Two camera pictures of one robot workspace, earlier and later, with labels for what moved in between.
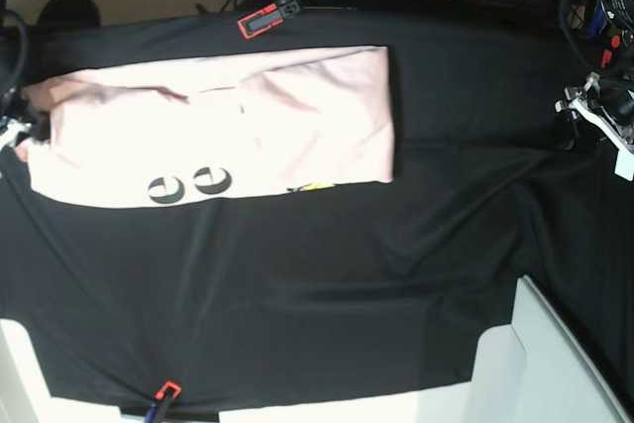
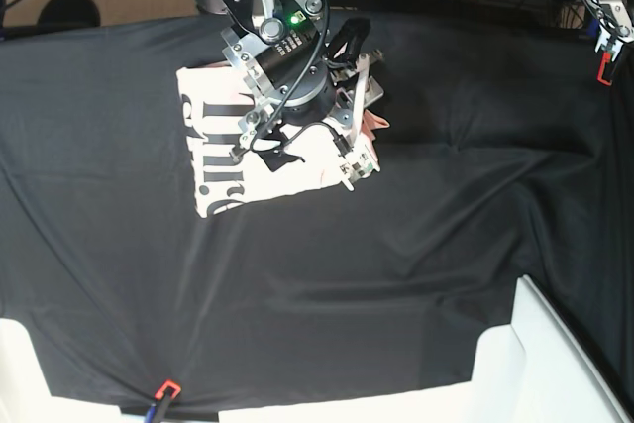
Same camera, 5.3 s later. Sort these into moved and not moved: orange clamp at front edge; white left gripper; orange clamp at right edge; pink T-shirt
Moved: white left gripper; pink T-shirt
Not moved: orange clamp at right edge; orange clamp at front edge
